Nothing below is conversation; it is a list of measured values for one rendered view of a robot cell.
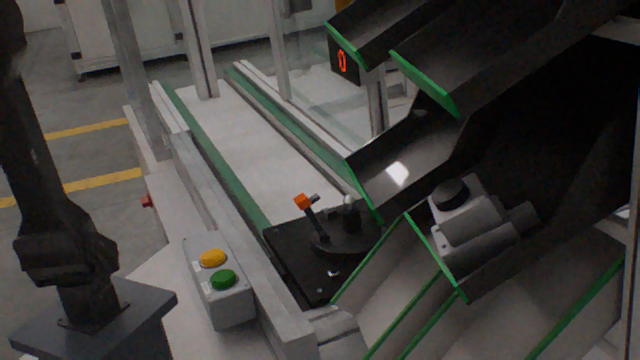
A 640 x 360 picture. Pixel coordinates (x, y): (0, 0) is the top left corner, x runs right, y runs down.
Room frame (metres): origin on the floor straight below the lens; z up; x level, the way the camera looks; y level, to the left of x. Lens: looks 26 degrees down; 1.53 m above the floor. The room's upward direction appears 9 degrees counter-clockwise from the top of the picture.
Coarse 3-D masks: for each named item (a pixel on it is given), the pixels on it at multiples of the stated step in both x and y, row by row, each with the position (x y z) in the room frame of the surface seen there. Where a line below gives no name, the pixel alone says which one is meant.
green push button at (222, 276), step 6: (222, 270) 0.88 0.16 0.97; (228, 270) 0.88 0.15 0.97; (216, 276) 0.87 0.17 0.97; (222, 276) 0.86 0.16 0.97; (228, 276) 0.86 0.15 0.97; (234, 276) 0.86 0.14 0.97; (216, 282) 0.85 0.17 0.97; (222, 282) 0.85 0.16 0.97; (228, 282) 0.85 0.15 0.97; (234, 282) 0.86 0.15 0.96
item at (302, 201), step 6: (294, 198) 0.90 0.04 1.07; (300, 198) 0.89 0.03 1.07; (306, 198) 0.89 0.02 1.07; (312, 198) 0.90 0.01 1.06; (318, 198) 0.89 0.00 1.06; (300, 204) 0.88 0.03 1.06; (306, 204) 0.89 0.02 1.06; (306, 210) 0.89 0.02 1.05; (312, 210) 0.89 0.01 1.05; (312, 216) 0.89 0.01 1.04; (312, 222) 0.89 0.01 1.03; (318, 222) 0.89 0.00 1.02; (318, 228) 0.89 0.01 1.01; (318, 234) 0.89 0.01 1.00
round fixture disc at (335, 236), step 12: (360, 216) 0.95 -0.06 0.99; (312, 228) 0.94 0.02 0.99; (324, 228) 0.93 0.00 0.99; (336, 228) 0.92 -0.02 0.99; (372, 228) 0.91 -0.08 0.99; (312, 240) 0.90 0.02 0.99; (336, 240) 0.89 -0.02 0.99; (348, 240) 0.88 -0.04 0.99; (360, 240) 0.88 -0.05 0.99; (372, 240) 0.87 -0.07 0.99; (324, 252) 0.87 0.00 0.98; (336, 252) 0.85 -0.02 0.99; (348, 252) 0.85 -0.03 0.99; (360, 252) 0.85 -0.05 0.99
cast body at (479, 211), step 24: (456, 192) 0.47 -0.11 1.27; (480, 192) 0.47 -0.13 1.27; (456, 216) 0.46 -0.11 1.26; (480, 216) 0.46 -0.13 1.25; (504, 216) 0.46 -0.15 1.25; (528, 216) 0.47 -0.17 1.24; (456, 240) 0.46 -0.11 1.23; (480, 240) 0.46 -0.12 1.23; (504, 240) 0.46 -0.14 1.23; (456, 264) 0.46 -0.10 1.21; (480, 264) 0.46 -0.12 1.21
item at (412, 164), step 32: (416, 96) 0.71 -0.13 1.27; (512, 96) 0.59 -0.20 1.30; (416, 128) 0.71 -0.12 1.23; (448, 128) 0.68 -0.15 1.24; (480, 128) 0.59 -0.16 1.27; (352, 160) 0.70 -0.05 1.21; (384, 160) 0.69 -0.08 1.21; (416, 160) 0.65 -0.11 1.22; (448, 160) 0.58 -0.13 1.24; (480, 160) 0.59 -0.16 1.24; (384, 192) 0.63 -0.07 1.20; (416, 192) 0.58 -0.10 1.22; (384, 224) 0.58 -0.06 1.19
